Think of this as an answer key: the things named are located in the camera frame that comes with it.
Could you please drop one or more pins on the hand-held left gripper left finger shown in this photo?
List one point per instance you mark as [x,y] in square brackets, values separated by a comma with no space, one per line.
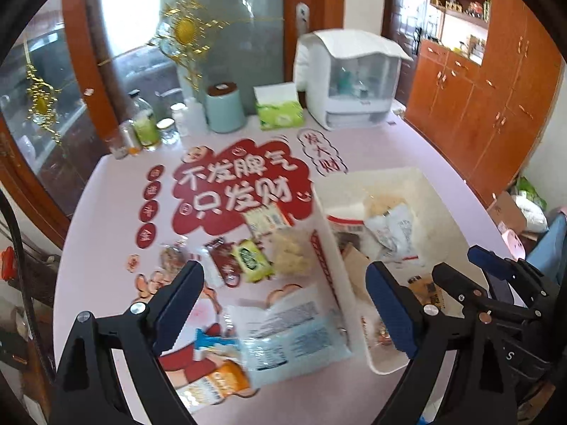
[177,310]

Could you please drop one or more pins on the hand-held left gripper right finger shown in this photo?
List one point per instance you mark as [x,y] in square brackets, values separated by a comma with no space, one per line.
[392,310]

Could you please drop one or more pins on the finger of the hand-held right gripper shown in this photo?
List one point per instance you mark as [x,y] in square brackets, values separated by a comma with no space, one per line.
[452,281]
[487,256]

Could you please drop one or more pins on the orange bread packet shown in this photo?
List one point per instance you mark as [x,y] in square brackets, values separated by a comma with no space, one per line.
[423,292]

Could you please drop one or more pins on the small blue snack packet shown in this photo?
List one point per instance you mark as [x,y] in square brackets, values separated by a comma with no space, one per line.
[217,341]

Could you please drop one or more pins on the clear nut packet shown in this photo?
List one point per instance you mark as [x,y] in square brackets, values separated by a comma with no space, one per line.
[172,259]

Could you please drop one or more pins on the dark red snack packet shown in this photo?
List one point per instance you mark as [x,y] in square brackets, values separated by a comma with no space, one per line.
[223,265]

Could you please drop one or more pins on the orange white snack packet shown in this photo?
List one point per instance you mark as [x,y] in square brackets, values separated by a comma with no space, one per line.
[217,383]

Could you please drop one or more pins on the white plastic bin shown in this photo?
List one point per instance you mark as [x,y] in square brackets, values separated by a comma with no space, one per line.
[330,248]

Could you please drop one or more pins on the yellow green snack packet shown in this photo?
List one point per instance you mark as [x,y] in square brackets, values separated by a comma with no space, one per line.
[251,260]

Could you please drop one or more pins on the yellow cracker packet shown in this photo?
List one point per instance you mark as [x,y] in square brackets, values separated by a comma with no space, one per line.
[378,203]

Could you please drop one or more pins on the large light blue bag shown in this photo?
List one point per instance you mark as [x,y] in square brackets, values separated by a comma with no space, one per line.
[288,336]

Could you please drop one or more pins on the pale puffed snack packet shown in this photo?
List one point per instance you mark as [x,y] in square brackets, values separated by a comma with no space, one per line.
[290,252]

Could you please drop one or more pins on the red green snack box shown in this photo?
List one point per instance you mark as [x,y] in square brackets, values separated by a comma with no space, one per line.
[265,220]

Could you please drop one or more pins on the pink plastic stool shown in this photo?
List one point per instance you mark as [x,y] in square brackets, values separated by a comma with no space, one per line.
[514,243]

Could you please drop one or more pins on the cardboard box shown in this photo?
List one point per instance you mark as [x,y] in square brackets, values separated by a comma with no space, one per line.
[505,212]

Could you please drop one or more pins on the white plastic bag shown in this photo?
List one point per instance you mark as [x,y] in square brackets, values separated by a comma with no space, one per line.
[531,212]

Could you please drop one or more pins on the green plastic bag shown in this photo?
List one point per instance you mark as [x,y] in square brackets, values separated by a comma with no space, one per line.
[529,186]

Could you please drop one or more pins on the pink printed tablecloth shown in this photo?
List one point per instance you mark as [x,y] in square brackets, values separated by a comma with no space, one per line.
[110,212]

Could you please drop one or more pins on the wooden cabinet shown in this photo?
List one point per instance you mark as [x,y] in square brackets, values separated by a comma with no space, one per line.
[469,106]

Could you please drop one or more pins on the drinking glass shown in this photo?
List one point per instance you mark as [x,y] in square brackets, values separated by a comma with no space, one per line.
[116,148]

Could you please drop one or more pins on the red container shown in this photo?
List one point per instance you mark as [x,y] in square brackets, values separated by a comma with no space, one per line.
[5,263]

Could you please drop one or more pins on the small glass jar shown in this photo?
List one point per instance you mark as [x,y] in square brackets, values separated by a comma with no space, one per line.
[167,132]

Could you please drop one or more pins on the green label glass bottle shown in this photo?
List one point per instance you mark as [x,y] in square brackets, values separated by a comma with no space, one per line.
[146,128]

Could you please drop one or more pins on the white pill bottle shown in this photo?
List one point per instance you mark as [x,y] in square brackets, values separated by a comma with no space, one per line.
[179,119]

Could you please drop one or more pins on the white squeeze bottle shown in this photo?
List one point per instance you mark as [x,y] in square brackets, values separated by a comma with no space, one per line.
[196,115]

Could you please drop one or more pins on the white countertop sterilizer cabinet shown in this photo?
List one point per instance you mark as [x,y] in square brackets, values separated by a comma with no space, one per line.
[336,110]

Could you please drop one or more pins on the teal canister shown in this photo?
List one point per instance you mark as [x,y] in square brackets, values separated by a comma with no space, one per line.
[225,108]

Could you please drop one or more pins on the green tissue box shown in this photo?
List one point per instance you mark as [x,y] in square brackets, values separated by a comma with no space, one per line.
[279,115]

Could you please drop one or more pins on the brown entrance door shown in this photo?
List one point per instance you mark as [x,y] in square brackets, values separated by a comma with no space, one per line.
[405,31]

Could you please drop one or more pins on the white cloth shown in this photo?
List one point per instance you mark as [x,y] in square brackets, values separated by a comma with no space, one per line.
[354,42]

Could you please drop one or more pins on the wooden framed glass door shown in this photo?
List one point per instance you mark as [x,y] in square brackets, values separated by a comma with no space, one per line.
[53,79]
[248,53]

